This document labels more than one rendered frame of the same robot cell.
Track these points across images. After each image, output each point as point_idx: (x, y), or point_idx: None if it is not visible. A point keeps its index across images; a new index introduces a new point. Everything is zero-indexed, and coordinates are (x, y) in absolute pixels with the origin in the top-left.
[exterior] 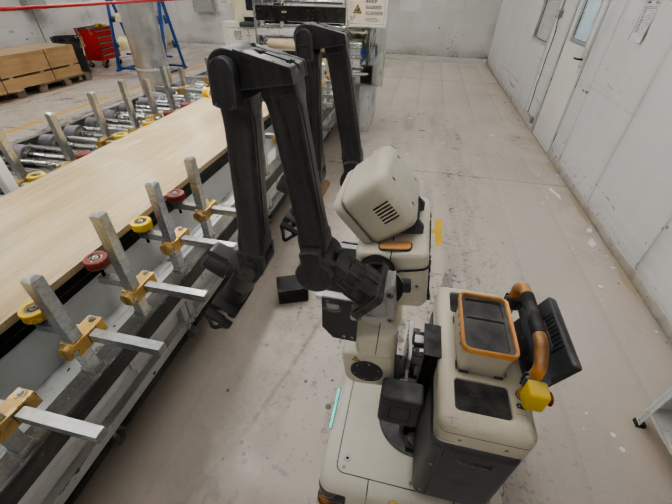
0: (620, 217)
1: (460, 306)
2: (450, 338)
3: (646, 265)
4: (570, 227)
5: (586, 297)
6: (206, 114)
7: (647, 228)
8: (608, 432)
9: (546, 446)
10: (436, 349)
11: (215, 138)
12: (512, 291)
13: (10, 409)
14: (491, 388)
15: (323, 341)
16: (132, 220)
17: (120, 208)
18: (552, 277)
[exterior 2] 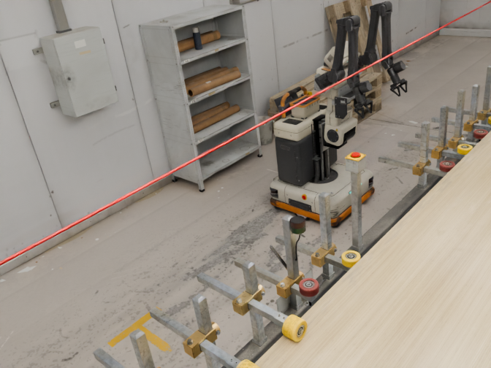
0: (5, 241)
1: (309, 103)
2: (313, 115)
3: (68, 217)
4: (6, 289)
5: (120, 235)
6: (446, 326)
7: (39, 210)
8: (219, 191)
9: (253, 193)
10: (321, 115)
11: (419, 236)
12: (284, 103)
13: (482, 110)
14: None
15: (340, 253)
16: (470, 147)
17: (488, 158)
18: (116, 253)
